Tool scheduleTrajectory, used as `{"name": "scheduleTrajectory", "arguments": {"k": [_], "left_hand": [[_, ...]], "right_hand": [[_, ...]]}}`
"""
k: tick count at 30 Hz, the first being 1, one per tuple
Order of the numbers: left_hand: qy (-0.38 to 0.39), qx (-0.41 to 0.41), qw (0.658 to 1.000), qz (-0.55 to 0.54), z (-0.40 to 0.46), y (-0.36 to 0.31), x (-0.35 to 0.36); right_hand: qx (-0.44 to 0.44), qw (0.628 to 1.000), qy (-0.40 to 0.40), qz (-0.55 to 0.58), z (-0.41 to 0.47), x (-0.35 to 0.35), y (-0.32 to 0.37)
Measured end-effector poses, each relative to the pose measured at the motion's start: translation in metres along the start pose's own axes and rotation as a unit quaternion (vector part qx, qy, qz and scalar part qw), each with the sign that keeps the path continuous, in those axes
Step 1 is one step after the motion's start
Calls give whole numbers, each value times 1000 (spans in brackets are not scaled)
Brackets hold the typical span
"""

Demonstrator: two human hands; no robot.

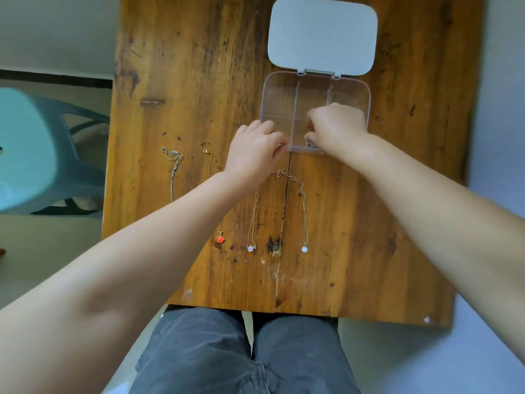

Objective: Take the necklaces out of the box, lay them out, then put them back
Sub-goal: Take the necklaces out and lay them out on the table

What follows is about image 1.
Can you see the teal plastic stool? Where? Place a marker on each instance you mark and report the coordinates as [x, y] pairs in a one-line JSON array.
[[28, 151]]

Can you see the person's right forearm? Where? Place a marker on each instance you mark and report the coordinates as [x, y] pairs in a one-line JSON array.
[[443, 225]]

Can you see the dark grey trousers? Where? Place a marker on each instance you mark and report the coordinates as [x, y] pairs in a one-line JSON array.
[[246, 356]]

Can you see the person's left thumb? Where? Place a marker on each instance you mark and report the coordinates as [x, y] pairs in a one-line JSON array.
[[279, 150]]

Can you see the person's right hand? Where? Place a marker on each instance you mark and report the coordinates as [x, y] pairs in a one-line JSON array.
[[340, 129]]

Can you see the clear organizer box grey lid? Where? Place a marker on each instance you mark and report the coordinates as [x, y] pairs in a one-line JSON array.
[[322, 34]]

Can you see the person's right fingers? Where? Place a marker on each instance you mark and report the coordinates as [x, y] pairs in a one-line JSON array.
[[316, 125]]

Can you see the person's left hand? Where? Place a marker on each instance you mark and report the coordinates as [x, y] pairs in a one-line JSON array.
[[250, 153]]

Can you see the person's left forearm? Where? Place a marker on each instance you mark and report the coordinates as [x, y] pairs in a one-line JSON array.
[[115, 279]]

